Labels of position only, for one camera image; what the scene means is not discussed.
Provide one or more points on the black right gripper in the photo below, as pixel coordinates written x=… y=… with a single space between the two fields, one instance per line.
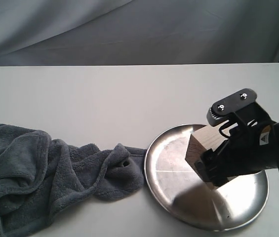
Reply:
x=253 y=146

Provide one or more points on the wooden block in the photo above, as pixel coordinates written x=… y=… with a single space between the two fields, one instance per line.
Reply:
x=201 y=140

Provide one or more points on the grey-blue fleece towel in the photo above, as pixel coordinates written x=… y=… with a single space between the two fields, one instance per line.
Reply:
x=41 y=176

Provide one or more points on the round stainless steel plate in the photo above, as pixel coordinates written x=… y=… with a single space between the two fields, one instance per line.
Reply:
x=179 y=190

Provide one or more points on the grey backdrop cloth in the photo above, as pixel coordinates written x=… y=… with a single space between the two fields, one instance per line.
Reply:
x=137 y=32

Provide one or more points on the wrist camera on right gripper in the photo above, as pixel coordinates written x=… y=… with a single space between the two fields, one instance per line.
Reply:
x=222 y=109

